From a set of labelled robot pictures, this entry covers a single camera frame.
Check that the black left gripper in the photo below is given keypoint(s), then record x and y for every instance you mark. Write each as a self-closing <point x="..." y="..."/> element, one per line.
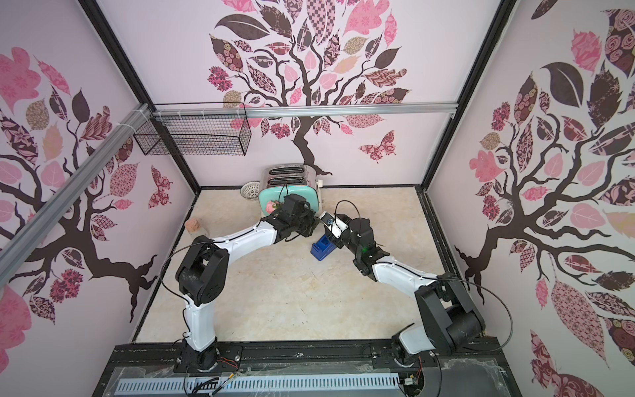
<point x="314" y="221"/>

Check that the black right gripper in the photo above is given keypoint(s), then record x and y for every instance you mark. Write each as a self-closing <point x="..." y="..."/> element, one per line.
<point x="341" y="237"/>

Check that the light pink artificial rose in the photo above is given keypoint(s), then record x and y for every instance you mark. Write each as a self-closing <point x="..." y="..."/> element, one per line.
<point x="272" y="206"/>

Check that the blue tape dispenser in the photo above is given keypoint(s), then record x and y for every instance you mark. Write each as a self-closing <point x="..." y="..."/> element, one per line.
<point x="322" y="248"/>

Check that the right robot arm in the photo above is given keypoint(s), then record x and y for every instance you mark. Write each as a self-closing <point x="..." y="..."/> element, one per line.
<point x="448" y="316"/>

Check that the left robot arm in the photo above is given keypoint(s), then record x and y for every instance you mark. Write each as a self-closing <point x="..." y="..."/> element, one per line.
<point x="203" y="272"/>

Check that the mint green toaster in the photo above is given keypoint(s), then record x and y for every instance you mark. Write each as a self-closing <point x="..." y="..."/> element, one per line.
<point x="279" y="181"/>

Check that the patterned ceramic bowl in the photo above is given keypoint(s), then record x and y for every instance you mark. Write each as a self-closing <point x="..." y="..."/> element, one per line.
<point x="250" y="190"/>

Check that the glass jar with pink lid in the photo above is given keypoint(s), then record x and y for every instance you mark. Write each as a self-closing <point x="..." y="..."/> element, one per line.
<point x="194" y="227"/>

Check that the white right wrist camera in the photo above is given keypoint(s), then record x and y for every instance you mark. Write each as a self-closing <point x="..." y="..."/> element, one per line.
<point x="333" y="224"/>

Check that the black wire basket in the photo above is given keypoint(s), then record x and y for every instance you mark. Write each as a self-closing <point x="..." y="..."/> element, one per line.
<point x="213" y="128"/>

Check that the white slotted cable duct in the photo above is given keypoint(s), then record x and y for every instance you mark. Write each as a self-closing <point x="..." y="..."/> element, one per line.
<point x="261" y="385"/>

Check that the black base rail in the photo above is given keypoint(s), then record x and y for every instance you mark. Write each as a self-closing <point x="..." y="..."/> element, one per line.
<point x="480" y="369"/>

